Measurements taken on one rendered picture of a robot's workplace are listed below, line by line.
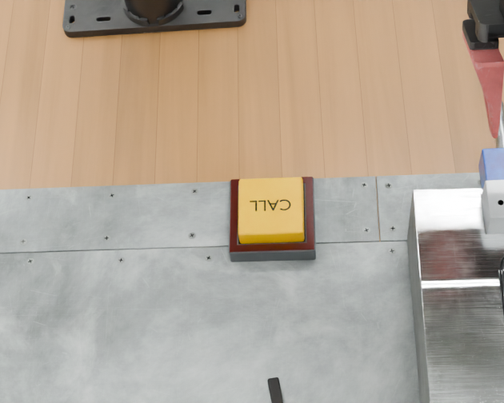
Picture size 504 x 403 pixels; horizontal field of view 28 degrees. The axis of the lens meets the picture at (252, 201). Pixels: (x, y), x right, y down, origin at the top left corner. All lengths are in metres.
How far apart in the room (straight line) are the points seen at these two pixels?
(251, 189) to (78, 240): 0.18
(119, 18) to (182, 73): 0.10
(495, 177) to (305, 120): 0.24
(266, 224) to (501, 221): 0.21
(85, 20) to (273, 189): 0.32
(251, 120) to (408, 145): 0.16
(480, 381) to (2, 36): 0.64
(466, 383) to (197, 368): 0.24
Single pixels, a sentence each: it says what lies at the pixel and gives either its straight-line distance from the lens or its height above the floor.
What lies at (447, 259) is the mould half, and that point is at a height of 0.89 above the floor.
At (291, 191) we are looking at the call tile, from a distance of 0.93.
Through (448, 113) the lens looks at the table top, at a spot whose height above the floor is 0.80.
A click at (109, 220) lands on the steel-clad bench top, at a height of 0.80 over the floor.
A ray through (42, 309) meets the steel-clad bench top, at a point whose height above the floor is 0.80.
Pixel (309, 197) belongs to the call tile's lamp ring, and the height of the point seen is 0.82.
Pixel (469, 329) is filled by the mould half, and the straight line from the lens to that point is 0.82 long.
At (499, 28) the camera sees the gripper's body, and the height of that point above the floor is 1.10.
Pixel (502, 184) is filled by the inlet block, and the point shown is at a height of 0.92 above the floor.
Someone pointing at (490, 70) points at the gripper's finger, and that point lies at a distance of 0.71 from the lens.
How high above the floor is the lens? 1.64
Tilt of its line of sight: 60 degrees down
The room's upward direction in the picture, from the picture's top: 9 degrees counter-clockwise
